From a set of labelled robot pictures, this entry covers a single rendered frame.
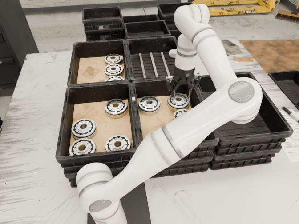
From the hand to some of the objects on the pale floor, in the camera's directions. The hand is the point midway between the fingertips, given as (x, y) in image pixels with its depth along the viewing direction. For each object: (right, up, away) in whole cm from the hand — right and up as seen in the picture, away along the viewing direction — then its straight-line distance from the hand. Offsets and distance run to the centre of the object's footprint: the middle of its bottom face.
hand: (180, 94), depth 94 cm
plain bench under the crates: (-9, -62, +80) cm, 102 cm away
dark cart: (-157, +27, +164) cm, 228 cm away
